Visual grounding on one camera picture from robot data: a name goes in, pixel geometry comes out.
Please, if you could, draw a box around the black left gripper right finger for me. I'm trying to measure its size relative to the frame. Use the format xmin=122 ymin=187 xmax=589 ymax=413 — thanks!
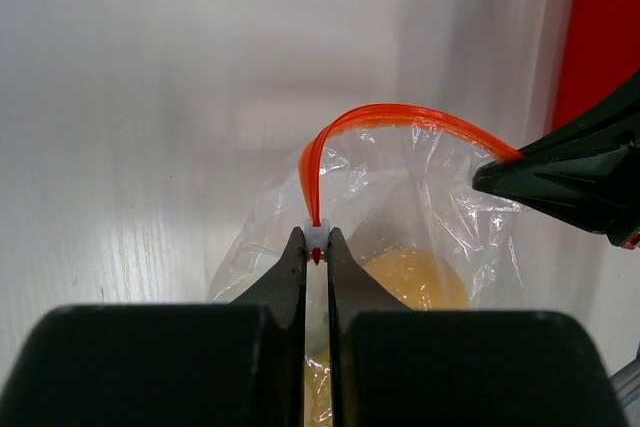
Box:
xmin=325 ymin=229 xmax=626 ymax=426

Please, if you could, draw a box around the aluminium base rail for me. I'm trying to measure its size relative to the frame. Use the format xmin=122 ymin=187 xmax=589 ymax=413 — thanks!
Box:
xmin=610 ymin=353 xmax=640 ymax=427

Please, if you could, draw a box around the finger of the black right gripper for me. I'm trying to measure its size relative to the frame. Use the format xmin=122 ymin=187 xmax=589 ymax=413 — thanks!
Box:
xmin=519 ymin=71 xmax=639 ymax=160
xmin=472 ymin=146 xmax=639 ymax=250

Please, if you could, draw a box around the red plastic tray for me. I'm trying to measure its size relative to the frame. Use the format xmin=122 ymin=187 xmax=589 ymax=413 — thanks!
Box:
xmin=547 ymin=0 xmax=639 ymax=131

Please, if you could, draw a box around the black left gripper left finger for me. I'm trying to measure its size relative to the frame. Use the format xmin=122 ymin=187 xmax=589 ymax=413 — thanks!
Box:
xmin=1 ymin=229 xmax=307 ymax=426

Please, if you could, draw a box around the orange yellow peach with leaf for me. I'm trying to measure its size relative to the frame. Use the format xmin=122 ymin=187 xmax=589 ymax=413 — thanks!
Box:
xmin=304 ymin=248 xmax=469 ymax=426

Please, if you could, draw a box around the clear zip bag orange zipper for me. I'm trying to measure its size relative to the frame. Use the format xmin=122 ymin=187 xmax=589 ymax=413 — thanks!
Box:
xmin=207 ymin=102 xmax=526 ymax=427

